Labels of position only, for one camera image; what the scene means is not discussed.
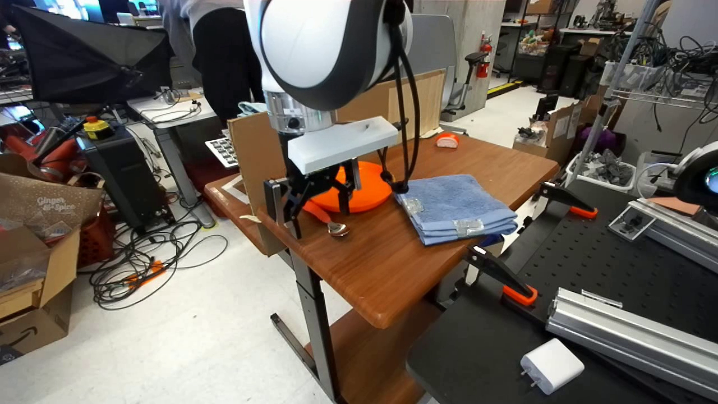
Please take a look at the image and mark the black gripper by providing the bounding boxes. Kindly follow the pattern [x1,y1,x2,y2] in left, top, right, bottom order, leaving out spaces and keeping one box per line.
[262,148,387,239]

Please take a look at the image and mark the metal spoon orange handle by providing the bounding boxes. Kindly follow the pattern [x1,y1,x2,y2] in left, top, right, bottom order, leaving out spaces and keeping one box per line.
[301,200,352,243]

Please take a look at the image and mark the grey metal desk leg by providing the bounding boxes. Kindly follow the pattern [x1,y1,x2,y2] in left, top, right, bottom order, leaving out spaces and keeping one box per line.
[268,248,344,404]

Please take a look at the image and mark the wooden desk lower shelf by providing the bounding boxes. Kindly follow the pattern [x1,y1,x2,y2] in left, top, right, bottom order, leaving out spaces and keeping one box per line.
[327,298,444,404]

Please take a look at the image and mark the orange plastic plate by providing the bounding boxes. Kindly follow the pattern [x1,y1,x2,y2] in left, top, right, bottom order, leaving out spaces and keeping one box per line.
[301,160,397,217]

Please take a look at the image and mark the white keyboard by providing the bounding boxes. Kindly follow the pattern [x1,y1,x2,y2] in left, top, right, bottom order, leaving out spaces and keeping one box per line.
[204,127,243,171]

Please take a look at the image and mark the blue folded towel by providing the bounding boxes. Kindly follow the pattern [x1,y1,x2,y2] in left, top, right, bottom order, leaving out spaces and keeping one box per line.
[394,172,520,247]

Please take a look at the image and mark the small red tape roll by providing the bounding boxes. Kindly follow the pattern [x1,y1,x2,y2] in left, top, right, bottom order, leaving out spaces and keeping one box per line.
[433,129,462,151]

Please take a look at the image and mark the grey work table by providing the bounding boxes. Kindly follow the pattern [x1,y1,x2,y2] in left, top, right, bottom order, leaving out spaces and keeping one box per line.
[125,87,221,227]

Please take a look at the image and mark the person in dark trousers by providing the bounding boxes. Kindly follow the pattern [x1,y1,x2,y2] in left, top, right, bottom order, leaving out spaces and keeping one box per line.
[161,0,264,126]

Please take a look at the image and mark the black equipment case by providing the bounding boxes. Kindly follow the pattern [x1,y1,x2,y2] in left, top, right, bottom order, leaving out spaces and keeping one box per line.
[76,120,171,231]

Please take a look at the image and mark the grey partition panel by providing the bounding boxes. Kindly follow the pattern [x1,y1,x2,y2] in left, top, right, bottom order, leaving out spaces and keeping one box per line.
[406,10,457,119]

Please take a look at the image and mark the yellow emergency stop button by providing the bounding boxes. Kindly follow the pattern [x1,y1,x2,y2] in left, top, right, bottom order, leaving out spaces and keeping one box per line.
[81,114,115,141]

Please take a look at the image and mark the black fabric cover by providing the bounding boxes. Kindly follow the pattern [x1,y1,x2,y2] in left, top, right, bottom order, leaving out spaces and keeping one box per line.
[10,5,175,108]

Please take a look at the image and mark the large open cardboard box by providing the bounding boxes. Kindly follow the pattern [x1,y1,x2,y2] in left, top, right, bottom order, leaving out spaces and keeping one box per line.
[0,171,104,320]

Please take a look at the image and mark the clear plastic tray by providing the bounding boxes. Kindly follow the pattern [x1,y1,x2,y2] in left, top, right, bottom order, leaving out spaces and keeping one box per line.
[564,148,637,196]

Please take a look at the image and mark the white power adapter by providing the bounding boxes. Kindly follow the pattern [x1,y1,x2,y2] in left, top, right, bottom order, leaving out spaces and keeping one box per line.
[519,337,587,398]

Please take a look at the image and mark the black perforated breadboard table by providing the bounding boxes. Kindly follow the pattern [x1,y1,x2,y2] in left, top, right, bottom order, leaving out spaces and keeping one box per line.
[406,176,718,404]

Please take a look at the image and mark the purple object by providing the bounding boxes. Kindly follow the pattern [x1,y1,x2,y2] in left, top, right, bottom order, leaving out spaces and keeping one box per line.
[590,120,627,154]

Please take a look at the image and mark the low brown cardboard box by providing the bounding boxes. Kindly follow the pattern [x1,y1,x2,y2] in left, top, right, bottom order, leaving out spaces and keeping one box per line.
[0,282,76,366]

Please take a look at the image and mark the grey diagonal metal pole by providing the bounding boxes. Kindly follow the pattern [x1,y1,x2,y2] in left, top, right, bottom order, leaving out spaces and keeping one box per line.
[574,0,665,187]

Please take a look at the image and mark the small grey metal plate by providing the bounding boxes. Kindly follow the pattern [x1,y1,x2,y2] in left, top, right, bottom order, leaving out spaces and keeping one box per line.
[606,202,659,243]

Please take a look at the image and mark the long aluminium extrusion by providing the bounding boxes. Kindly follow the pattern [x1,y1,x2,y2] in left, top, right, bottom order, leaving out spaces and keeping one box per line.
[627,196,718,276]
[545,288,718,401]

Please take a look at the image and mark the white round device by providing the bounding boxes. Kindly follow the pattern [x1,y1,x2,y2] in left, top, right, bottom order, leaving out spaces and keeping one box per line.
[657,141,718,215]

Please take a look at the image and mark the silver wrist camera bar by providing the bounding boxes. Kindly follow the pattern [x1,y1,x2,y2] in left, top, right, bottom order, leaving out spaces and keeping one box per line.
[286,114,402,176]

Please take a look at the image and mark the black sleeved cable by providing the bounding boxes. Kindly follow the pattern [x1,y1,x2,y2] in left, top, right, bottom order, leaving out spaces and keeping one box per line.
[379,0,421,192]

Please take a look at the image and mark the black floor cables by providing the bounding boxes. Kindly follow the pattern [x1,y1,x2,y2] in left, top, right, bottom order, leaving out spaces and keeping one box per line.
[87,210,232,310]

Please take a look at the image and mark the black clamp orange handle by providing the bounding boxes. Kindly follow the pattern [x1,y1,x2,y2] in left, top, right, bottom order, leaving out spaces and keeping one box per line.
[538,180,602,221]
[466,244,541,310]

